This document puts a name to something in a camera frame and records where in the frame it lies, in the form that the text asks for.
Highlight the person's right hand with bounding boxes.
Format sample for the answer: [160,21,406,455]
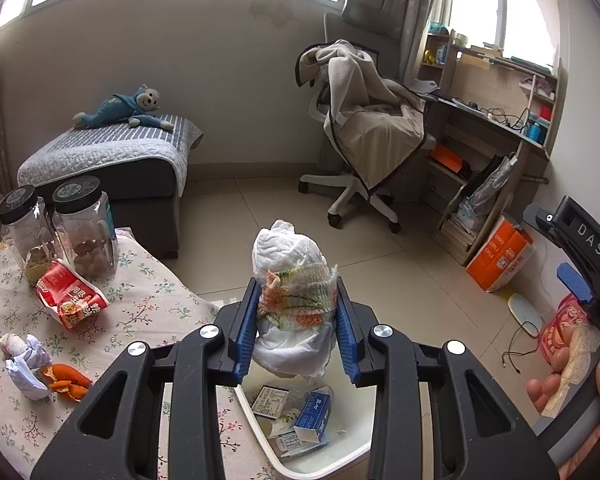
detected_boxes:
[526,324,600,480]

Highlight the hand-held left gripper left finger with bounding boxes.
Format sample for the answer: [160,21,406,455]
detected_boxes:
[30,277,262,480]

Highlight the blue bottle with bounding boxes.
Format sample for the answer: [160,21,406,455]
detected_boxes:
[526,112,551,142]

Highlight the wooden desk with shelves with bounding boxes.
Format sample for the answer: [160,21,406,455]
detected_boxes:
[410,30,566,266]

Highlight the crumpled white paper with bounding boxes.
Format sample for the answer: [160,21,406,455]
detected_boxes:
[6,337,52,402]

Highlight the blue plush monkey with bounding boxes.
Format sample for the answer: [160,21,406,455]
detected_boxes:
[72,84,176,133]

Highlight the dark ottoman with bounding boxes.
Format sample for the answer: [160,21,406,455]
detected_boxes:
[35,160,182,261]

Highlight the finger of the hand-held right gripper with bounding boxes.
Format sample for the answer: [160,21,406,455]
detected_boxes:
[522,204,576,251]
[556,262,595,305]

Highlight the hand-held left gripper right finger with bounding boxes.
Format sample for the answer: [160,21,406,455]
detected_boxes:
[334,279,556,480]

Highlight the clear jar black lid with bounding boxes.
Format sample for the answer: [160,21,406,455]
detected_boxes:
[0,185,56,286]
[51,176,120,281]

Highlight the white trash bin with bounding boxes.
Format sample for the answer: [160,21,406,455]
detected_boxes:
[232,355,381,478]

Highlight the blue carton box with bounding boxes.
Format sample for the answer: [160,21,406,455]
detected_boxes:
[293,386,335,446]

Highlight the clear plastic bag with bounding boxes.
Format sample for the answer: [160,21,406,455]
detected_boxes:
[455,152,518,231]

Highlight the white bathroom scale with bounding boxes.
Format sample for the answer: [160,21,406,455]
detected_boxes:
[507,292,545,338]

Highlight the narrow window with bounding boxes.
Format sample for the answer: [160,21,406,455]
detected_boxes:
[450,0,561,68]

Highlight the white office chair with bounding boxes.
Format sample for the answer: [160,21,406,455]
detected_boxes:
[297,0,438,235]

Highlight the beige blanket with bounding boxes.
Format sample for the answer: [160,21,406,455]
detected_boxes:
[296,39,428,196]

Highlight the white diaper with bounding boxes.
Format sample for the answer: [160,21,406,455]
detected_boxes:
[250,219,342,380]

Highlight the orange peel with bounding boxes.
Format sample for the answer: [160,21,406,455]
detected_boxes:
[39,362,93,402]

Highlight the white labelled small carton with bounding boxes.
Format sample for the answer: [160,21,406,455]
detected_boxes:
[252,385,288,418]

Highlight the tangle of black cables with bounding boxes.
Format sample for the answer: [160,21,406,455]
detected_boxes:
[472,105,526,131]

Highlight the flat orange box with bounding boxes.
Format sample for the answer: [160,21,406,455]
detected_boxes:
[427,144,473,173]

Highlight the thin black floor cable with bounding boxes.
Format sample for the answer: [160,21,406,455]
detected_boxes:
[501,317,543,373]

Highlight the orange white cardboard box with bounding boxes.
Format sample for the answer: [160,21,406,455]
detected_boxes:
[465,214,537,293]

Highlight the white tissue wad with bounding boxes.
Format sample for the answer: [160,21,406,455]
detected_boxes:
[0,333,28,361]

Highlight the grey quilted cover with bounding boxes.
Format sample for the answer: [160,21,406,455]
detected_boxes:
[17,114,204,198]

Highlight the pile of books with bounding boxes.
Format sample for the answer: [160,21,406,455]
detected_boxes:
[432,212,481,267]

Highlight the red snack bag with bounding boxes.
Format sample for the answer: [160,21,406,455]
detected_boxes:
[35,259,111,333]

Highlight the red plastic bag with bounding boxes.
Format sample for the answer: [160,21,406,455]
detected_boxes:
[537,292,593,366]

